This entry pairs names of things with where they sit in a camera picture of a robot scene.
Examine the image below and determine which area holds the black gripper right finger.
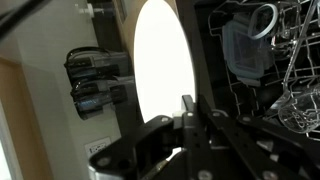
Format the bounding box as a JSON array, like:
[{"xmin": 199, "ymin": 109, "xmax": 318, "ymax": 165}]
[{"xmin": 198, "ymin": 96, "xmax": 320, "ymax": 180}]

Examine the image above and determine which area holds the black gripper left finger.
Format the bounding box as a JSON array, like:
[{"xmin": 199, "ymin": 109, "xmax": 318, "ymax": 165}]
[{"xmin": 88, "ymin": 94, "xmax": 214, "ymax": 180}]

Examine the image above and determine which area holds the white dinner plate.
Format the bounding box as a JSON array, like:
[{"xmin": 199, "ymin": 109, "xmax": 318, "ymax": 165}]
[{"xmin": 133, "ymin": 0, "xmax": 196, "ymax": 161}]

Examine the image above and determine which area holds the clear drinking glass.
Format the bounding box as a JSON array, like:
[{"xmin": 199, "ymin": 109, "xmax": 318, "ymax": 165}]
[{"xmin": 277, "ymin": 83, "xmax": 320, "ymax": 135}]

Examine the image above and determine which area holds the plastic food container with lid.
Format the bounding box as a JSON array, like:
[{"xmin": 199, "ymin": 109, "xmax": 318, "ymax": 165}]
[{"xmin": 221, "ymin": 13, "xmax": 278, "ymax": 88}]

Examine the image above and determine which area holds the white wall outlet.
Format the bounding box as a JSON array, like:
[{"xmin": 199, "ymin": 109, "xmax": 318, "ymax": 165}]
[{"xmin": 84, "ymin": 136, "xmax": 112, "ymax": 157}]

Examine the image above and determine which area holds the round ring-shaped lid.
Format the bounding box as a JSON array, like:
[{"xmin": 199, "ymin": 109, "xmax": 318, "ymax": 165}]
[{"xmin": 248, "ymin": 3, "xmax": 280, "ymax": 41}]

